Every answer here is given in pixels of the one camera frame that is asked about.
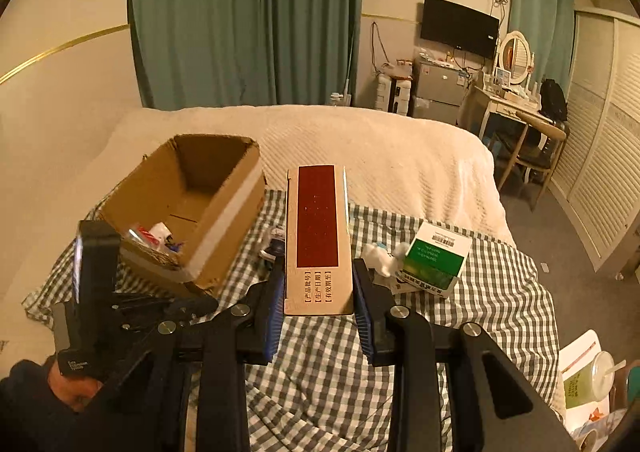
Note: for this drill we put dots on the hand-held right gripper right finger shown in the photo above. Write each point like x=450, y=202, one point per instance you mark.
x=361, y=312

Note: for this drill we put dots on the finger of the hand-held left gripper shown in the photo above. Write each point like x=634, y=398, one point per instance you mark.
x=195, y=305

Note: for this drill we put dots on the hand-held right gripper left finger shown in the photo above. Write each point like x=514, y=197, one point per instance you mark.
x=274, y=312

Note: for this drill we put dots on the brown cardboard box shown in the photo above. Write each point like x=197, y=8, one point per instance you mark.
x=225, y=222

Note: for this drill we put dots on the red brown box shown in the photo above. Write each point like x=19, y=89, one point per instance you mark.
x=317, y=232

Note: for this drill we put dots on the person's left forearm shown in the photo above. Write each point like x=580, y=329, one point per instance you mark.
x=30, y=407

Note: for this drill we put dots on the person's left hand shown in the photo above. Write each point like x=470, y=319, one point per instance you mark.
x=67, y=389

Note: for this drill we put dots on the small white bottle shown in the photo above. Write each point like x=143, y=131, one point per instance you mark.
x=382, y=258

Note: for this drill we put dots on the red packet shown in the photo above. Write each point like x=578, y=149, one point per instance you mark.
x=149, y=234

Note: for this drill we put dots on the small dark blue item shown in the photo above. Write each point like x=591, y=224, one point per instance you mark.
x=274, y=247

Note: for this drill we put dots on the green white carton box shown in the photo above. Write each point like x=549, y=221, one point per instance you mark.
x=435, y=257

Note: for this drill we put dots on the checkered blanket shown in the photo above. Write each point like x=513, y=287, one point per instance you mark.
x=475, y=332

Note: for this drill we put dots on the white fluffy blanket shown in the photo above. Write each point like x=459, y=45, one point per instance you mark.
x=400, y=156

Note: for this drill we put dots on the white bag with orange print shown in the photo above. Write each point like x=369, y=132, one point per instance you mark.
x=575, y=349

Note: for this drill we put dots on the white floor appliance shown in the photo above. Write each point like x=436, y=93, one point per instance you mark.
x=395, y=94

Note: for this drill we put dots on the grey mini fridge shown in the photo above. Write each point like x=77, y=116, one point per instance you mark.
x=440, y=91

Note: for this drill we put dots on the plastic cup with green drink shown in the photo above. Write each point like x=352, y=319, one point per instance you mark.
x=587, y=382

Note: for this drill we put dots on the wooden chair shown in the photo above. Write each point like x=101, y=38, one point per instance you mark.
x=542, y=151

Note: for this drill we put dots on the white dressing table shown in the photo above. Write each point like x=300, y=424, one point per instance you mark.
x=492, y=104

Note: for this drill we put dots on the wide green curtain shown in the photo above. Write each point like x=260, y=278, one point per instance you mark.
x=225, y=16

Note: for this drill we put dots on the black backpack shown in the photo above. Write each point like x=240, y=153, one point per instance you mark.
x=554, y=99

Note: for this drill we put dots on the white louvered wardrobe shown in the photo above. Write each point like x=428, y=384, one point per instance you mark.
x=605, y=141

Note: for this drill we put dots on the white oval mirror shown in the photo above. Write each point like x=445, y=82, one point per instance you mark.
x=517, y=56

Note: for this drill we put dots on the black television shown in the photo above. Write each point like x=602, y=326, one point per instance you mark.
x=457, y=26

